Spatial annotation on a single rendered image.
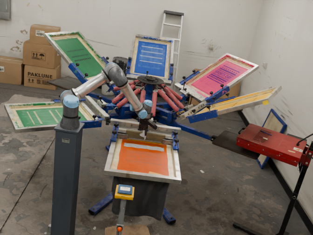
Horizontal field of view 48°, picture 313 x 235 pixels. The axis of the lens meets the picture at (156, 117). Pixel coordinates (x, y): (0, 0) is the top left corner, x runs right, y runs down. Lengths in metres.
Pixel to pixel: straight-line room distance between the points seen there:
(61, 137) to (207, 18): 4.89
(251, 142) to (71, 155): 1.61
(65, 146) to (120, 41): 4.56
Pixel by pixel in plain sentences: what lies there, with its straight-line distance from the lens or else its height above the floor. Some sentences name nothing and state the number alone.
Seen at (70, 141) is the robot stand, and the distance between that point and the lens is 2.78.
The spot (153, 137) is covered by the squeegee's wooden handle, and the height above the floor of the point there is 1.03.
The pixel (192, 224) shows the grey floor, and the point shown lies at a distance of 3.93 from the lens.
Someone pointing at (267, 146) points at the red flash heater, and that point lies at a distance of 3.34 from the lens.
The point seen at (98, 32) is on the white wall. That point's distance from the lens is 7.16.
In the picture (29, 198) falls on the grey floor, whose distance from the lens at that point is 4.05.
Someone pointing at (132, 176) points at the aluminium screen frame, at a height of 0.97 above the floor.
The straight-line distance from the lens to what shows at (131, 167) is 2.81.
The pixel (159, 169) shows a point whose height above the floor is 0.95.
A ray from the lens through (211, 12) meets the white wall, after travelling 7.12.
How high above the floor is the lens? 2.39
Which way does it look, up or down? 22 degrees down
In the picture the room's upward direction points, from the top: 9 degrees clockwise
